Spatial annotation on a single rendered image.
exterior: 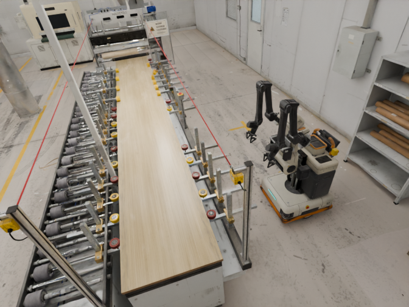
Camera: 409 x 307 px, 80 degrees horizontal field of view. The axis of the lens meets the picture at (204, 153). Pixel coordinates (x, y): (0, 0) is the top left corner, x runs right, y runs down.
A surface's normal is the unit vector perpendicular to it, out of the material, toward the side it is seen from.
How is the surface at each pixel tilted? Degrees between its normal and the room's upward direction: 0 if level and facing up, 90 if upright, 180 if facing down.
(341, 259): 0
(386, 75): 90
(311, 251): 0
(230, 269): 0
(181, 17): 90
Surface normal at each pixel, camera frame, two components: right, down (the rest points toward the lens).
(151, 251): -0.08, -0.78
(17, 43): 0.29, 0.58
